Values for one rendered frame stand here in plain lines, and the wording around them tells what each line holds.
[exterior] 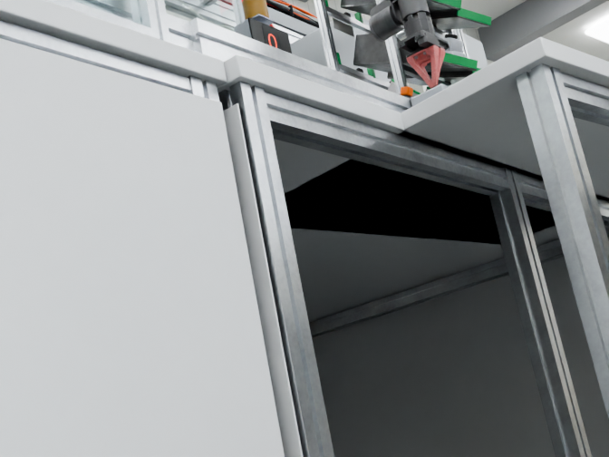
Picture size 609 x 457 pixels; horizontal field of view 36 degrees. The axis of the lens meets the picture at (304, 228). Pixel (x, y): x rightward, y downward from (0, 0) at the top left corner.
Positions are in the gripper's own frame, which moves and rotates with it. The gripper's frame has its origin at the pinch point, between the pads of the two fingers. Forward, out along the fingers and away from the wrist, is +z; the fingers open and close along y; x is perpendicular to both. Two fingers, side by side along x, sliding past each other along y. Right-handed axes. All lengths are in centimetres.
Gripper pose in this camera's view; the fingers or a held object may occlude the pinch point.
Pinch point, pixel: (432, 83)
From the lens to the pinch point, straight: 191.3
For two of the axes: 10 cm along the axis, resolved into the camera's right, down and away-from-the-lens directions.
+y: -6.3, -0.9, -7.7
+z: 1.9, 9.5, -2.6
